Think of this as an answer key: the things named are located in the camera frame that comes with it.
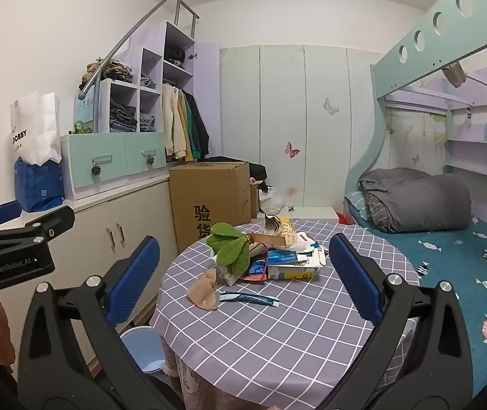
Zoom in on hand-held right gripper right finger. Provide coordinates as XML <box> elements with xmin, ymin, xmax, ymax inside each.
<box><xmin>312</xmin><ymin>233</ymin><xmax>475</xmax><ymax>410</ymax></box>

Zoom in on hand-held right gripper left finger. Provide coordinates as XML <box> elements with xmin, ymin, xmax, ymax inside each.
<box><xmin>16</xmin><ymin>236</ymin><xmax>184</xmax><ymax>410</ymax></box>

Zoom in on light blue plastic bin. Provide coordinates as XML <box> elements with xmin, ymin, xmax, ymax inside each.
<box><xmin>119</xmin><ymin>326</ymin><xmax>169</xmax><ymax>374</ymax></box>

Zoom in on beige paper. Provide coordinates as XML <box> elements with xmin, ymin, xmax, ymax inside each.
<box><xmin>186</xmin><ymin>268</ymin><xmax>219</xmax><ymax>311</ymax></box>

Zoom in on blue white cardboard box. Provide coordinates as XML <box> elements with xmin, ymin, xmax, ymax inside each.
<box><xmin>266</xmin><ymin>248</ymin><xmax>327</xmax><ymax>281</ymax></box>

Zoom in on yellow wrapper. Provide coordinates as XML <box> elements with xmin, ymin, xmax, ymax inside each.
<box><xmin>265</xmin><ymin>214</ymin><xmax>297</xmax><ymax>248</ymax></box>

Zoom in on brown cardboard strip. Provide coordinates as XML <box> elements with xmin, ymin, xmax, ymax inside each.
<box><xmin>247</xmin><ymin>231</ymin><xmax>292</xmax><ymax>247</ymax></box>

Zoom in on blue orange snack packet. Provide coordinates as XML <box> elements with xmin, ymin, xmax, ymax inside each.
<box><xmin>241</xmin><ymin>256</ymin><xmax>270</xmax><ymax>283</ymax></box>

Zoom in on green leafy branch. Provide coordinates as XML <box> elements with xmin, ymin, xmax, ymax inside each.
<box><xmin>206</xmin><ymin>222</ymin><xmax>255</xmax><ymax>277</ymax></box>

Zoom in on blue toothpaste tube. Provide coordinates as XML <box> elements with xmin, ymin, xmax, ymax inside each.
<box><xmin>219</xmin><ymin>290</ymin><xmax>280</xmax><ymax>307</ymax></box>

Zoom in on person's left hand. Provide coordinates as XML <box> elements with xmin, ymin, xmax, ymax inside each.
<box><xmin>0</xmin><ymin>296</ymin><xmax>17</xmax><ymax>366</ymax></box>

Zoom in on beige low cabinet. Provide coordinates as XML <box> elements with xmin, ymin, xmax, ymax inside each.
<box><xmin>8</xmin><ymin>170</ymin><xmax>180</xmax><ymax>377</ymax></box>

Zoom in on blue shopping bag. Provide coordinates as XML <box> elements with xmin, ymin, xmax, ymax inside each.
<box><xmin>14</xmin><ymin>156</ymin><xmax>65</xmax><ymax>213</ymax></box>

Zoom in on grey plaid blanket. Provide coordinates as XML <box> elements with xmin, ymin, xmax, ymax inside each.
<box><xmin>364</xmin><ymin>191</ymin><xmax>395</xmax><ymax>228</ymax></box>

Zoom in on striped pillow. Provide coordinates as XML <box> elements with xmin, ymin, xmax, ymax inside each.
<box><xmin>345</xmin><ymin>191</ymin><xmax>370</xmax><ymax>220</ymax></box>

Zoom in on mint drawer unit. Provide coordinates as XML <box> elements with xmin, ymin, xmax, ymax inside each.
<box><xmin>59</xmin><ymin>132</ymin><xmax>168</xmax><ymax>201</ymax></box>

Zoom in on white top red step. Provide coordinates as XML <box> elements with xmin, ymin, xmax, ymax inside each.
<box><xmin>265</xmin><ymin>206</ymin><xmax>339</xmax><ymax>224</ymax></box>

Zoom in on white paper bag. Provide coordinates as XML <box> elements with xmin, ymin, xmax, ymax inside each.
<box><xmin>10</xmin><ymin>91</ymin><xmax>62</xmax><ymax>166</ymax></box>

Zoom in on grey checked tablecloth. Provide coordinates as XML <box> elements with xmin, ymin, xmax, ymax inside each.
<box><xmin>149</xmin><ymin>221</ymin><xmax>430</xmax><ymax>410</ymax></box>

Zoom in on grey duvet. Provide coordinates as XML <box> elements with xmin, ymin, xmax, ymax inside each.
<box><xmin>358</xmin><ymin>167</ymin><xmax>472</xmax><ymax>233</ymax></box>

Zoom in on pale blue storage box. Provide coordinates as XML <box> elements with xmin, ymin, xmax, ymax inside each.
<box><xmin>73</xmin><ymin>84</ymin><xmax>99</xmax><ymax>134</ymax></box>

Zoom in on large cardboard box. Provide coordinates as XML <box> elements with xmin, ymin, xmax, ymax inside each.
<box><xmin>168</xmin><ymin>161</ymin><xmax>252</xmax><ymax>255</ymax></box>

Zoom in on white plastic bag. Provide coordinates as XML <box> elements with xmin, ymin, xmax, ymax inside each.
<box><xmin>259</xmin><ymin>187</ymin><xmax>285</xmax><ymax>214</ymax></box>

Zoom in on white cubby shelf unit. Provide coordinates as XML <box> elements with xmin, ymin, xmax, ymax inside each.
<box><xmin>96</xmin><ymin>21</ymin><xmax>220</xmax><ymax>163</ymax></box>

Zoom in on dark grey folded clothes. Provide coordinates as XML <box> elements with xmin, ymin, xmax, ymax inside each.
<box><xmin>110</xmin><ymin>101</ymin><xmax>138</xmax><ymax>133</ymax></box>

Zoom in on grey metal handrail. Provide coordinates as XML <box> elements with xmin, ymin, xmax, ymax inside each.
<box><xmin>78</xmin><ymin>0</ymin><xmax>199</xmax><ymax>101</ymax></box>

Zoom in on dark clothes pile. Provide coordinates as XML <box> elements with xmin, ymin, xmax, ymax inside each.
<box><xmin>209</xmin><ymin>156</ymin><xmax>268</xmax><ymax>182</ymax></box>

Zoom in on hanging cream jacket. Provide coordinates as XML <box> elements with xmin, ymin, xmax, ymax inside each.
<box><xmin>161</xmin><ymin>83</ymin><xmax>195</xmax><ymax>163</ymax></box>

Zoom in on brown folded clothes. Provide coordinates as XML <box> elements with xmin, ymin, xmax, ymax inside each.
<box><xmin>82</xmin><ymin>60</ymin><xmax>134</xmax><ymax>86</ymax></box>

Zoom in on hanging green garment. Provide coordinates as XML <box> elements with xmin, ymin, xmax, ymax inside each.
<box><xmin>184</xmin><ymin>94</ymin><xmax>199</xmax><ymax>159</ymax></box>

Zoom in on hanging black coat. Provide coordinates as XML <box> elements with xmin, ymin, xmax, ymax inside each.
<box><xmin>186</xmin><ymin>91</ymin><xmax>211</xmax><ymax>160</ymax></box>

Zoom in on lilac bed shelf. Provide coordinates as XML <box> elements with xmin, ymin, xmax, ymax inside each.
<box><xmin>443</xmin><ymin>107</ymin><xmax>487</xmax><ymax>180</ymax></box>

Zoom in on white wardrobe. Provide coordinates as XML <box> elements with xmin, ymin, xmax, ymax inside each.
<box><xmin>219</xmin><ymin>44</ymin><xmax>387</xmax><ymax>219</ymax></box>

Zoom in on black folded clothes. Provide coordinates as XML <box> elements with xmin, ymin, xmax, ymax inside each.
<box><xmin>164</xmin><ymin>47</ymin><xmax>186</xmax><ymax>68</ymax></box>

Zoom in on hanging beige pouch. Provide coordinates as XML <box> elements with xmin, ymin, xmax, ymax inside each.
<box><xmin>441</xmin><ymin>63</ymin><xmax>467</xmax><ymax>89</ymax></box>

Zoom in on mint bunk bed frame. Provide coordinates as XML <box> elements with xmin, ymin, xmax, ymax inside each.
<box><xmin>343</xmin><ymin>0</ymin><xmax>487</xmax><ymax>223</ymax></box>

